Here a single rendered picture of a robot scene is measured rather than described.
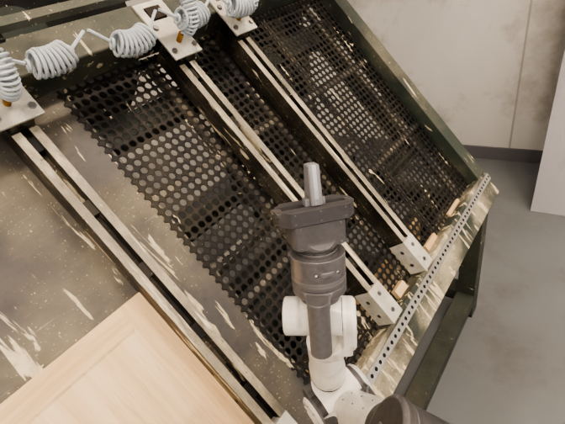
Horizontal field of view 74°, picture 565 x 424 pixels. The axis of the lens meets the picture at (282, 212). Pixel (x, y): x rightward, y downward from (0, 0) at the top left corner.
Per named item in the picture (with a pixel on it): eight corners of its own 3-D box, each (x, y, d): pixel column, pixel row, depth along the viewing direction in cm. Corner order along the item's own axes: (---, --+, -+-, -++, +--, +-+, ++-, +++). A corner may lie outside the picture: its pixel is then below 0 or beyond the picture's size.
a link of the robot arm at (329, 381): (332, 320, 74) (335, 368, 86) (289, 349, 70) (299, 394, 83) (370, 361, 67) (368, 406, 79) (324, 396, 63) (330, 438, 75)
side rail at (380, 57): (457, 188, 177) (478, 179, 168) (308, 4, 171) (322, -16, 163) (463, 180, 182) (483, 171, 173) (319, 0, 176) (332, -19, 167)
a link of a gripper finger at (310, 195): (314, 165, 53) (317, 206, 55) (307, 161, 56) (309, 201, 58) (304, 166, 53) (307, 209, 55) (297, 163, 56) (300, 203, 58)
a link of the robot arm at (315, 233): (366, 204, 54) (367, 278, 58) (338, 188, 63) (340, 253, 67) (282, 220, 51) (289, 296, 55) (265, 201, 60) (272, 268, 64)
